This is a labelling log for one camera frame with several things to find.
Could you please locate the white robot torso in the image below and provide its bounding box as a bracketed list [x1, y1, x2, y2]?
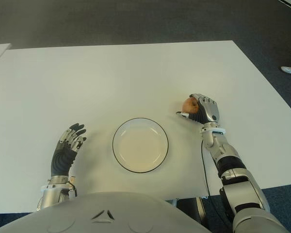
[0, 192, 236, 233]

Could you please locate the black cable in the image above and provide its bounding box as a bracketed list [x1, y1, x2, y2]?
[200, 140, 232, 220]

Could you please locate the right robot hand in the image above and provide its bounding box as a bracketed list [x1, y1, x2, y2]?
[176, 93, 221, 125]

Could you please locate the red yellow apple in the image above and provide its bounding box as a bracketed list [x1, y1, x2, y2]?
[181, 97, 200, 115]

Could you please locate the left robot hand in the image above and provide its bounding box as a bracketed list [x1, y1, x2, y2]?
[49, 123, 87, 177]

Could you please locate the dark table leg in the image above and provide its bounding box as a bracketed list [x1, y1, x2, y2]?
[195, 197, 206, 229]

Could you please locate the white plate with black rim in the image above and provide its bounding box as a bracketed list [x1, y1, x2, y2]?
[112, 117, 170, 173]

